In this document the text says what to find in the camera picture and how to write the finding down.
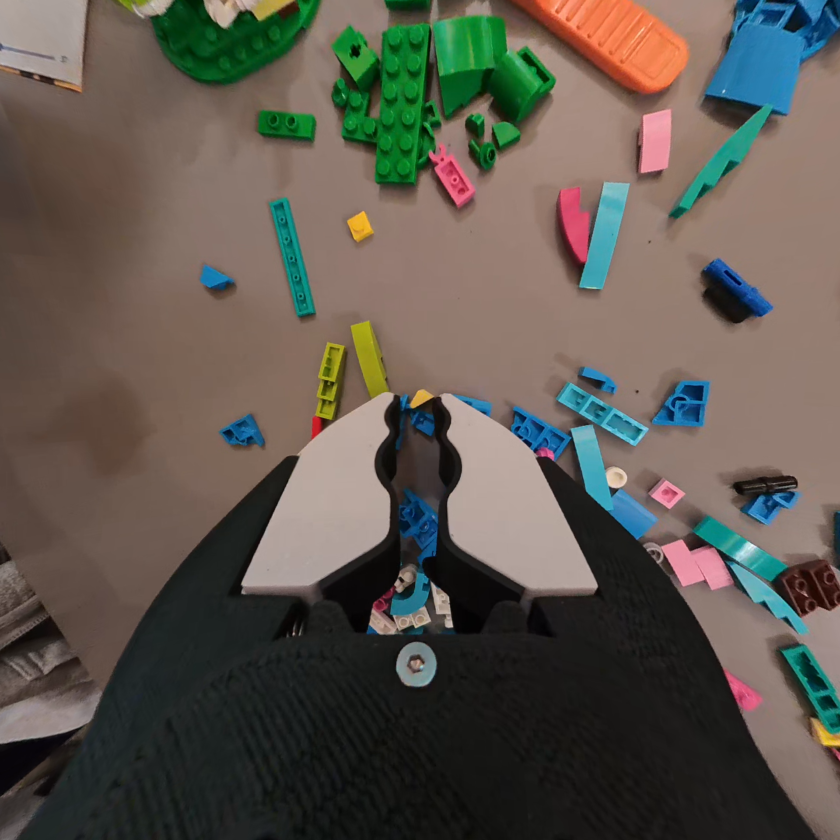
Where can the red bar brick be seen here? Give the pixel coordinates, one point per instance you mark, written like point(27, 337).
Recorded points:
point(316, 426)

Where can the long teal plate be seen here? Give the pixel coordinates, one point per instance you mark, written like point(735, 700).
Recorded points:
point(292, 256)

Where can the black pin brick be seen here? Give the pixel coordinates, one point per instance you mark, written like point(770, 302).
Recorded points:
point(722, 307)
point(764, 485)

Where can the small yellow slope brick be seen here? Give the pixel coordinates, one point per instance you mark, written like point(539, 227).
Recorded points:
point(422, 397)

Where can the small yellow square brick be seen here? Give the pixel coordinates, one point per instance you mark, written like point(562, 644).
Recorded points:
point(360, 226)

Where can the pink tile brick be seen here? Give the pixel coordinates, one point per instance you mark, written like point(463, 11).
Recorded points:
point(655, 141)

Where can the blue curved slope brick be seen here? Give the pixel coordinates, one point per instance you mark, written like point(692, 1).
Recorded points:
point(215, 277)

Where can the brick instruction booklet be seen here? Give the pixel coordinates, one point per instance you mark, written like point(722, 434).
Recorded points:
point(39, 39)

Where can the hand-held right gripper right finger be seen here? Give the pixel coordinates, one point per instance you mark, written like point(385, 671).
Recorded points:
point(518, 518)

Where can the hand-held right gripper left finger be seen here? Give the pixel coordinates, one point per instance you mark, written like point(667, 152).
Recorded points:
point(328, 518)

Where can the grey desk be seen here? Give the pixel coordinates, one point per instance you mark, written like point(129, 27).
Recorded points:
point(131, 229)

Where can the turquoise slope brick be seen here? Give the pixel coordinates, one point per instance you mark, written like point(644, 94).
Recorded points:
point(604, 236)

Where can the lime curved slope brick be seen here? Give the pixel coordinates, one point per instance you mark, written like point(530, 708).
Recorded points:
point(369, 358)

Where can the teal wedge plate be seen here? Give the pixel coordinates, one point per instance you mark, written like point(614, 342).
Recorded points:
point(814, 689)

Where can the cluster of blue bricks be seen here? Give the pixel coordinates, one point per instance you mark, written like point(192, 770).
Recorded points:
point(761, 59)

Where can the teal stepped slope brick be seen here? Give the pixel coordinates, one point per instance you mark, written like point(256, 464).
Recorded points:
point(722, 161)

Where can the magenta slope brick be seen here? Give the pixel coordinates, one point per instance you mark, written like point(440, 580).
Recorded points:
point(571, 226)

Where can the lime stepped brick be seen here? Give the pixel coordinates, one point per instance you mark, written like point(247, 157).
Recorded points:
point(330, 380)

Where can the pile of colourful bricks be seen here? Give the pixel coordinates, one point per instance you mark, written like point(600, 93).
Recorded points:
point(610, 420)

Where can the person's grey sweatshirt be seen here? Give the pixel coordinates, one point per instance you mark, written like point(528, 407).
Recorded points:
point(33, 643)

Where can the orange brick separator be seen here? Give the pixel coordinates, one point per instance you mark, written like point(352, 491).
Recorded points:
point(610, 39)

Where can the blue pin brick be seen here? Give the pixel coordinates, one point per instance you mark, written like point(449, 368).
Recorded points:
point(738, 285)

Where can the pink claw brick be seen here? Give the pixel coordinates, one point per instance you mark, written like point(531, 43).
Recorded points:
point(454, 177)

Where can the brick flower model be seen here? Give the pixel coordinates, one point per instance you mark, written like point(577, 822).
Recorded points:
point(223, 46)

